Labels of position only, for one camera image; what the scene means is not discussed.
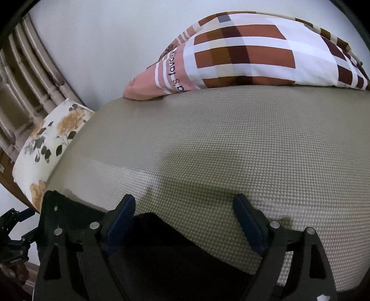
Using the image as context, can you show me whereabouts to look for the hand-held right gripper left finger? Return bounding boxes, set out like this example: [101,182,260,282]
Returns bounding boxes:
[33,194,136,301]

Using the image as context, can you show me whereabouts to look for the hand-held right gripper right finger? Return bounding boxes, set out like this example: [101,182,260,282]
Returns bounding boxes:
[233,194,337,301]

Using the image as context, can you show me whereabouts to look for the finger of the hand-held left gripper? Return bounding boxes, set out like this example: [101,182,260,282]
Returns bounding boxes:
[0,208,37,230]
[17,226,40,244]

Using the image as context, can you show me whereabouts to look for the black pants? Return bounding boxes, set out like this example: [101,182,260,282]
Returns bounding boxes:
[40,189,262,301]

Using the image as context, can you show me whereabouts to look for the beige woven bed mat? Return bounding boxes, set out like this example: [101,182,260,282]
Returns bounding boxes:
[46,85,370,298]

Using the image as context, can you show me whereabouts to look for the beige slatted headboard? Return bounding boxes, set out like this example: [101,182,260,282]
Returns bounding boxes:
[0,13,87,174]

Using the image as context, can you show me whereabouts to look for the checkered brown white pillow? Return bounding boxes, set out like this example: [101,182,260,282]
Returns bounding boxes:
[123,12,370,101]

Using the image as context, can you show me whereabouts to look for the brown wooden bed frame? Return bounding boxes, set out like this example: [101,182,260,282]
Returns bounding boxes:
[0,150,39,215]

